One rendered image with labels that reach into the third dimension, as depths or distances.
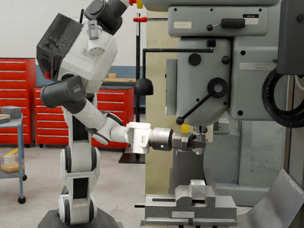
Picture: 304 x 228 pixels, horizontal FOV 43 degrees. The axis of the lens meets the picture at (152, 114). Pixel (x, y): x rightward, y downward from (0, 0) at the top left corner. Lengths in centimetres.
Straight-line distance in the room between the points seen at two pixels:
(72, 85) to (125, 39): 900
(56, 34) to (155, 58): 158
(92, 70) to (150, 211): 62
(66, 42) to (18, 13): 962
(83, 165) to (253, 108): 100
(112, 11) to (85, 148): 70
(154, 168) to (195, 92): 201
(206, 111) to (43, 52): 73
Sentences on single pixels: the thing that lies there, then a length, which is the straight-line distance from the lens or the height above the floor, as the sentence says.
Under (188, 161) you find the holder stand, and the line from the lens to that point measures 184.
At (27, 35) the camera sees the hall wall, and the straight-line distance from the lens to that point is 1120.
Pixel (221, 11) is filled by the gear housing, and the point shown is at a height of 171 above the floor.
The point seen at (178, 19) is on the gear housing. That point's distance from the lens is 135.
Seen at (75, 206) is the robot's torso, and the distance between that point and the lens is 221.
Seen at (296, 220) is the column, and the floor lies 95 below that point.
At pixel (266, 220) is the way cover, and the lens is 163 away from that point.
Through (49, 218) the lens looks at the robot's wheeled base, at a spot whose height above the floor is 57.
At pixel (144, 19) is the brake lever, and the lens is 157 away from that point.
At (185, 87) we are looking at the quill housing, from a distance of 138.
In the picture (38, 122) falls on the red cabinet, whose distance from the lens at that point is 655.
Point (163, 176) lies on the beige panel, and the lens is 336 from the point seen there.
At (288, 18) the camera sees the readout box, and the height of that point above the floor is 167.
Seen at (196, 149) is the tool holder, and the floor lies 121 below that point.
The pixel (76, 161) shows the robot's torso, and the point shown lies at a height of 102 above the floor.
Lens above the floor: 157
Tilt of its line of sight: 9 degrees down
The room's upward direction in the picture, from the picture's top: 1 degrees clockwise
